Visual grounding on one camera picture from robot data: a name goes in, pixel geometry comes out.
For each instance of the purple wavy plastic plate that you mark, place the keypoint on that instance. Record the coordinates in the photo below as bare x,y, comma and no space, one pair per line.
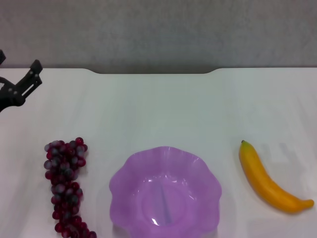
163,193

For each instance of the yellow plastic banana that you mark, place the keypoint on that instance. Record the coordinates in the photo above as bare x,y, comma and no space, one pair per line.
262,183

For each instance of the dark red grape bunch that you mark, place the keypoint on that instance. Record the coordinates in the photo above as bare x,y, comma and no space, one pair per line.
65,171

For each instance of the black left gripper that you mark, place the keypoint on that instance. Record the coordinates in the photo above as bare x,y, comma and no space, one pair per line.
7,95

